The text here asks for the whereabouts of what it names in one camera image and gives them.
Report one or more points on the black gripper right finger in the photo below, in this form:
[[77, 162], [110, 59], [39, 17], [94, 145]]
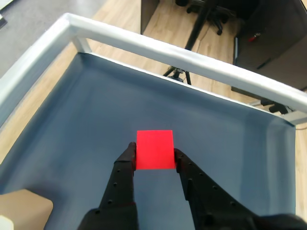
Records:
[[211, 206]]

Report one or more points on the beige open box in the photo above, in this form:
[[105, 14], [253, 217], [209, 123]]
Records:
[[26, 208]]

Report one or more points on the black tripod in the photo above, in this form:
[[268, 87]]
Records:
[[196, 26]]

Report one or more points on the pale metal table frame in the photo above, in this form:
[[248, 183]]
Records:
[[144, 40]]

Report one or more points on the red cube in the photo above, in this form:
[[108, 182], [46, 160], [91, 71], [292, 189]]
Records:
[[154, 151]]

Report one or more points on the black cabinet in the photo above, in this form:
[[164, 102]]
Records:
[[275, 52]]

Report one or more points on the dark grey desk panel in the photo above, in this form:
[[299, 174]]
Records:
[[148, 14]]

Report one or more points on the small red object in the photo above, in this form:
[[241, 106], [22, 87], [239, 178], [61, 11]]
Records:
[[254, 37]]

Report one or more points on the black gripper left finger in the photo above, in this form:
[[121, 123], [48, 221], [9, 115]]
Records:
[[117, 191]]

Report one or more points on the black office chair base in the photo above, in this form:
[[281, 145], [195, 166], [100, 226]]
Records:
[[217, 15]]

